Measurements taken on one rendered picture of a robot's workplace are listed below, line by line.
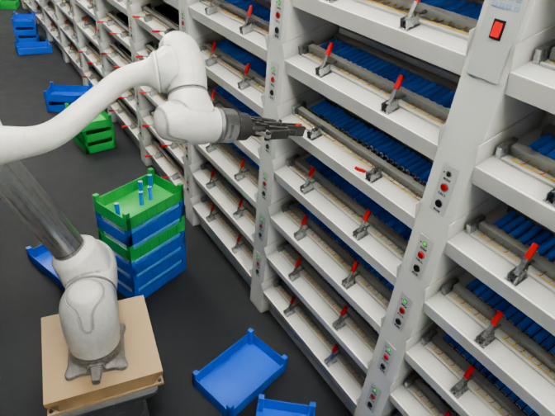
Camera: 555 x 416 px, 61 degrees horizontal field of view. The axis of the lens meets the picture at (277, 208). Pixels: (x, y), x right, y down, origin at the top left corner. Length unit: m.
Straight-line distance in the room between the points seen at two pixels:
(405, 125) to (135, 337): 1.10
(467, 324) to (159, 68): 0.96
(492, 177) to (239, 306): 1.38
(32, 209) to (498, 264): 1.21
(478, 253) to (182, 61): 0.82
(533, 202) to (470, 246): 0.21
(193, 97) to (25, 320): 1.35
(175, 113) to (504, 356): 0.93
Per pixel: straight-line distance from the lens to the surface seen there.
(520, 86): 0.97
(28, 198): 1.47
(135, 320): 1.73
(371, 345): 1.60
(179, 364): 1.94
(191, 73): 1.21
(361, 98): 1.25
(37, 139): 1.20
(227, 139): 1.23
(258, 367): 1.92
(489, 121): 1.00
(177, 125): 1.14
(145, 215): 1.92
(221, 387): 1.87
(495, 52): 0.98
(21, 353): 2.11
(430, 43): 1.07
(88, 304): 1.45
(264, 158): 1.68
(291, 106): 1.56
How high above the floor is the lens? 1.55
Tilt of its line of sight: 35 degrees down
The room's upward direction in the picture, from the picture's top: 6 degrees clockwise
